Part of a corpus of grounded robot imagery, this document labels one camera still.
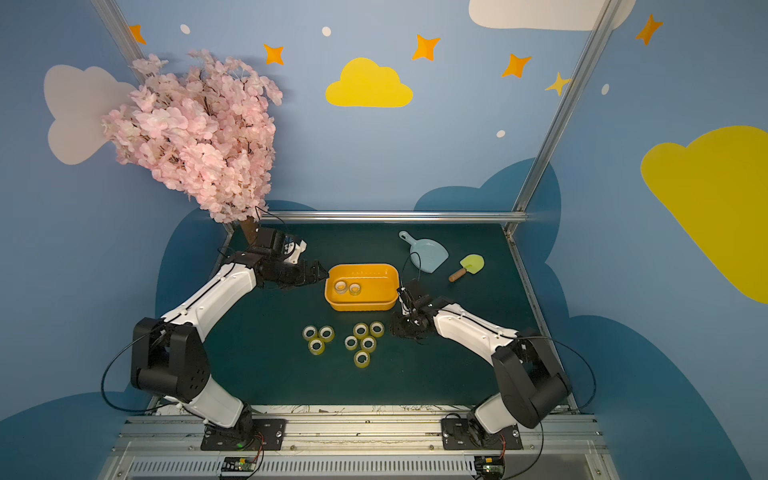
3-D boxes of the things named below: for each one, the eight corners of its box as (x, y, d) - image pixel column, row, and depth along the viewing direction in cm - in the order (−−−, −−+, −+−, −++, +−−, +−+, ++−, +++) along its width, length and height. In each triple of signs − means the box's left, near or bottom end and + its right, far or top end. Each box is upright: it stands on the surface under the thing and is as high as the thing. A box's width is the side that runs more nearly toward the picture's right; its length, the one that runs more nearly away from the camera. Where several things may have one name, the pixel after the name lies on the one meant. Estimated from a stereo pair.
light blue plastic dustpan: (422, 275, 109) (423, 271, 107) (393, 238, 121) (393, 234, 119) (450, 262, 114) (452, 257, 111) (419, 227, 125) (420, 222, 123)
